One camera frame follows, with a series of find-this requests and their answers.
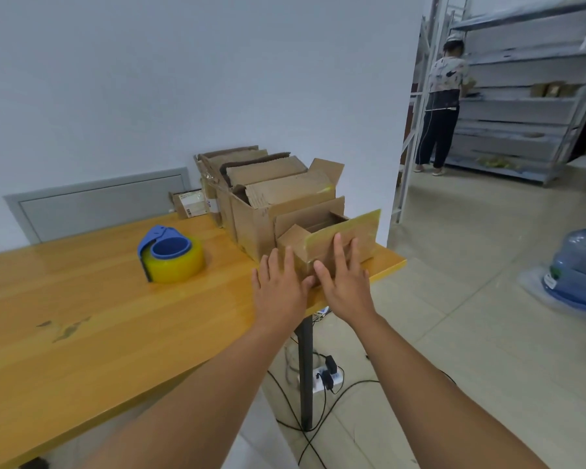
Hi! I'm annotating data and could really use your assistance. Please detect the person's right hand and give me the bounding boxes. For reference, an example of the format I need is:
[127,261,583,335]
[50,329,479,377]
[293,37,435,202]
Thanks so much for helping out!
[314,233,377,328]

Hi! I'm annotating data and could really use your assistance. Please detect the person's left hand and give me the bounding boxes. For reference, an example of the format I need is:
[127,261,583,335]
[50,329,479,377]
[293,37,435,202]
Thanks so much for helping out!
[251,246,318,334]

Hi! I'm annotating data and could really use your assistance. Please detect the person's right forearm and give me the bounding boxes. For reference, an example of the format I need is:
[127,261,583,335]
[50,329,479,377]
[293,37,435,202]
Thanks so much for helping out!
[332,315,550,469]

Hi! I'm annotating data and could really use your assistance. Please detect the person's left forearm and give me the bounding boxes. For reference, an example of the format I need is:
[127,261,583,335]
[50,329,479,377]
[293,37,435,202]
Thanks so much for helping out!
[80,319,305,469]

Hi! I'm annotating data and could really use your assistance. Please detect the small open cardboard box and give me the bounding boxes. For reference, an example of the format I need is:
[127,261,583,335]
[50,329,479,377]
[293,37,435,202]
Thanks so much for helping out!
[274,195,382,280]

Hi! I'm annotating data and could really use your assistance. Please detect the large open cardboard box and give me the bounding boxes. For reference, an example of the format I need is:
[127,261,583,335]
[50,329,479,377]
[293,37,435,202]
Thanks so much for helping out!
[229,158,345,263]

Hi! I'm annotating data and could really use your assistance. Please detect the bundle of flat cardboard cartons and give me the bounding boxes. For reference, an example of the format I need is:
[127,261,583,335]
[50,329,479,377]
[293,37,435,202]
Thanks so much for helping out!
[207,149,334,210]

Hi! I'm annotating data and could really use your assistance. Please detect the yellow packing tape roll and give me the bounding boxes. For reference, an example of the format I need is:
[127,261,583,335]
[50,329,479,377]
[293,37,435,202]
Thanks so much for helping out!
[143,236,205,284]

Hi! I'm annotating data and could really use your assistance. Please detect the black table leg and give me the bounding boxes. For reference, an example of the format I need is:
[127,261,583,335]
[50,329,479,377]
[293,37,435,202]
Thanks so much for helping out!
[296,313,314,432]

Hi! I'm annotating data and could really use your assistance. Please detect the worn cardboard box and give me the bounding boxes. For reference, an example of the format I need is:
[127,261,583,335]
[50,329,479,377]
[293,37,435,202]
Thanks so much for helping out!
[194,146,294,240]

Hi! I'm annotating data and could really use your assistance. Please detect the white power strip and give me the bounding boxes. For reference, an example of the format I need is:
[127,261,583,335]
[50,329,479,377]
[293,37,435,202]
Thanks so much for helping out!
[312,366,345,394]

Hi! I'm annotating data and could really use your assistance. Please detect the small labelled cardboard box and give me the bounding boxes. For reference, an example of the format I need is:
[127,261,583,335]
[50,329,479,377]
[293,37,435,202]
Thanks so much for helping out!
[169,188,207,220]

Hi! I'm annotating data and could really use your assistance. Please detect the blue tape dispenser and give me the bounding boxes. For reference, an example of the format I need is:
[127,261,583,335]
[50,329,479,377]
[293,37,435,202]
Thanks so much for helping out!
[137,225,192,283]

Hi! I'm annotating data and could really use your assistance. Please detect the wooden table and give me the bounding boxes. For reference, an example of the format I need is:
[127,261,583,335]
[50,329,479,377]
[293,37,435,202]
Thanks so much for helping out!
[0,212,407,469]

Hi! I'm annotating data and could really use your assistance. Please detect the blue water jug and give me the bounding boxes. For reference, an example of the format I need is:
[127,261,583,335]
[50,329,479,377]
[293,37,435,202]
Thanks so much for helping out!
[541,229,586,314]

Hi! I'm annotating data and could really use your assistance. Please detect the grey metal shelving unit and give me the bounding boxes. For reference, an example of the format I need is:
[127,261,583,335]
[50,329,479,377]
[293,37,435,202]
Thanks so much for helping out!
[439,0,586,188]

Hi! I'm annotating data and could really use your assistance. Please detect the brown boxes on shelf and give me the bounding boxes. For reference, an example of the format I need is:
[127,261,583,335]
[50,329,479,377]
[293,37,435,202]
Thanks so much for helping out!
[530,81,581,98]

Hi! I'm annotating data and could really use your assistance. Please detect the grey metal shelf frame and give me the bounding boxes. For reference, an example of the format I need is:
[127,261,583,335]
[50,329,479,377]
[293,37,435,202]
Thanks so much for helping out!
[392,0,452,224]

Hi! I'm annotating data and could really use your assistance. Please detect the black floor cable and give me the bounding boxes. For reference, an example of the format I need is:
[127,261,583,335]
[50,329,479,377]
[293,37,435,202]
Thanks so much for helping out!
[266,337,457,469]

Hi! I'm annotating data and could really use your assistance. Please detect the grey wall access panel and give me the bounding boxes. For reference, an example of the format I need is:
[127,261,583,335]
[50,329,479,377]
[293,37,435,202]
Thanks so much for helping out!
[3,167,191,245]

